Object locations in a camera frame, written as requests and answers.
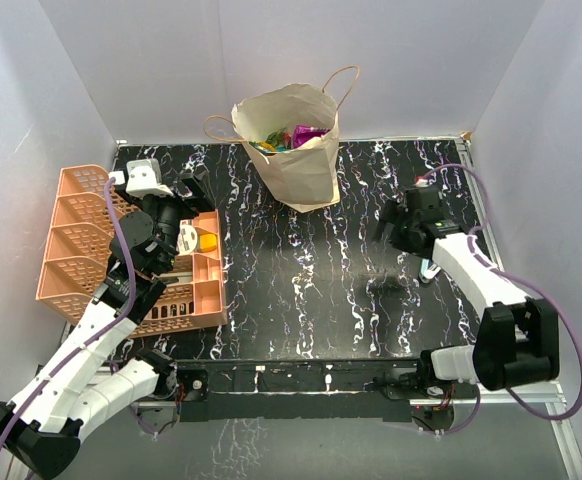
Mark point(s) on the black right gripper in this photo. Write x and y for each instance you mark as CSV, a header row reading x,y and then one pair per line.
x,y
396,214

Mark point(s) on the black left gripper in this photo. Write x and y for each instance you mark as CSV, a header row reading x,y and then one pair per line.
x,y
190,206

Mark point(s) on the small white blue clip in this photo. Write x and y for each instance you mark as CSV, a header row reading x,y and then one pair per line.
x,y
428,271

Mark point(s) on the brown paper bag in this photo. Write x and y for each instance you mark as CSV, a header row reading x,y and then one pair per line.
x,y
305,178

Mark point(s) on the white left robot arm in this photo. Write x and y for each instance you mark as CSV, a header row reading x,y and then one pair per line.
x,y
44,424

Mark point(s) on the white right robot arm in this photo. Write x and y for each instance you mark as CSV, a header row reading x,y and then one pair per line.
x,y
518,337

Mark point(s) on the white tube with label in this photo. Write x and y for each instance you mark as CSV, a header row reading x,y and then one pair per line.
x,y
188,238

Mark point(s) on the yellow bottle cap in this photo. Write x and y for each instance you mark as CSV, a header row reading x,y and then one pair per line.
x,y
207,242

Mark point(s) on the green yellow snack packet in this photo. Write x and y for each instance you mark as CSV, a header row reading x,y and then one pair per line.
x,y
276,142

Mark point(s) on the purple snack packet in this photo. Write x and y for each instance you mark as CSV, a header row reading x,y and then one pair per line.
x,y
302,134

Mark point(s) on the orange plastic organizer basket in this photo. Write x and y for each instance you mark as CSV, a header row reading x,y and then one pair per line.
x,y
97,241

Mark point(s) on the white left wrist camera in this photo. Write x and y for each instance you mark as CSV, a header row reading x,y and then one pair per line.
x,y
141,178

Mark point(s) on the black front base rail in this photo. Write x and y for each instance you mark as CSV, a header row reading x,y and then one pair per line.
x,y
297,389

